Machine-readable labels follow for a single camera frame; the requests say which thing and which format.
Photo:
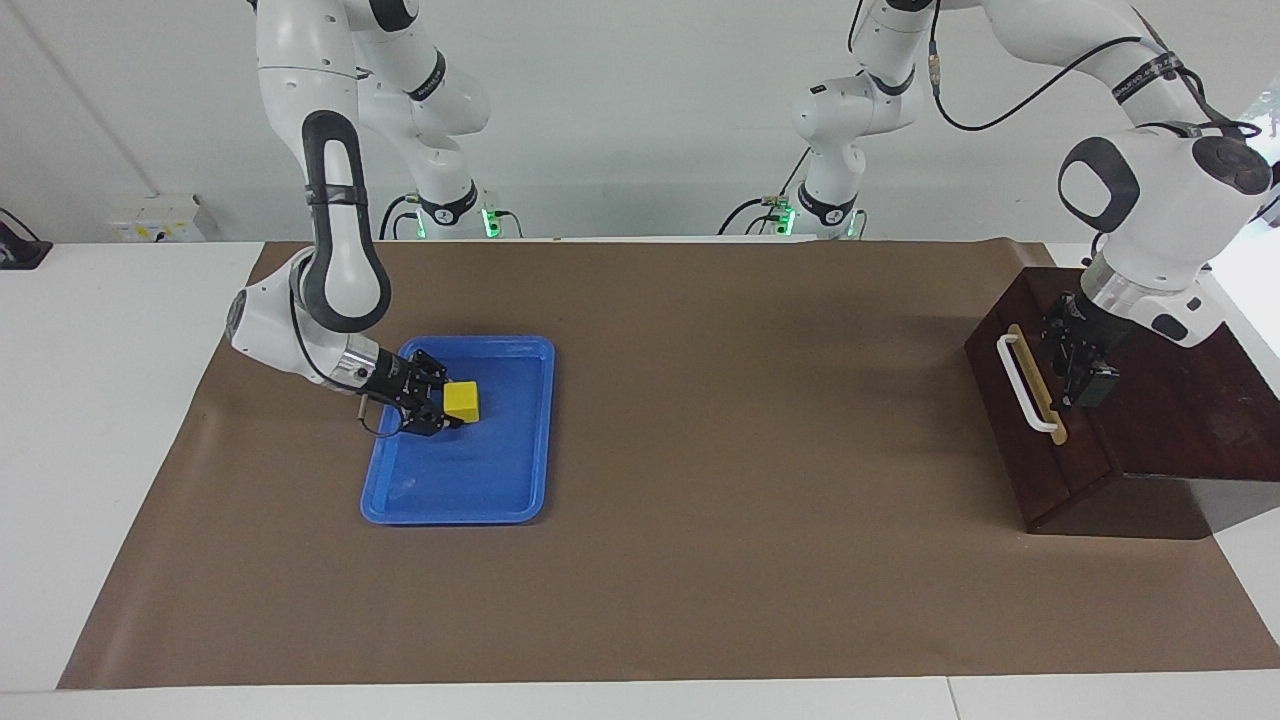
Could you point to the brown table mat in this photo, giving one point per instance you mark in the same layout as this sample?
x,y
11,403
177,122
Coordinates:
x,y
750,500

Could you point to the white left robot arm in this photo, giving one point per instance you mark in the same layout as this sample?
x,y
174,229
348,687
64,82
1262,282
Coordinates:
x,y
1170,200

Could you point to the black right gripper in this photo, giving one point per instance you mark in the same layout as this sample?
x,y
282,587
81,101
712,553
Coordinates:
x,y
395,388

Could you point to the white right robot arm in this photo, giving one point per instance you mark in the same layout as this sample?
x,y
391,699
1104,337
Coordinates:
x,y
335,250

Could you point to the black stand base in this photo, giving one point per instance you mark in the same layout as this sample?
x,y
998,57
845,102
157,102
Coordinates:
x,y
20,250

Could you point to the white wall socket box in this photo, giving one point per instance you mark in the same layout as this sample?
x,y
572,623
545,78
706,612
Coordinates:
x,y
155,220

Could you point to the blue plastic tray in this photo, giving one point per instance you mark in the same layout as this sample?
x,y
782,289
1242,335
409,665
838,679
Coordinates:
x,y
470,470

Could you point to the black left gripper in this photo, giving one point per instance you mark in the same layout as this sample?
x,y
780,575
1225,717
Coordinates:
x,y
1075,330

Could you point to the dark wooden cabinet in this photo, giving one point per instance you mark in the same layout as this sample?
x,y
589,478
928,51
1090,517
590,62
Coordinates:
x,y
1180,420

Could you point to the yellow cube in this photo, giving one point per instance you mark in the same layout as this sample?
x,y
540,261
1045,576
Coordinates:
x,y
463,402

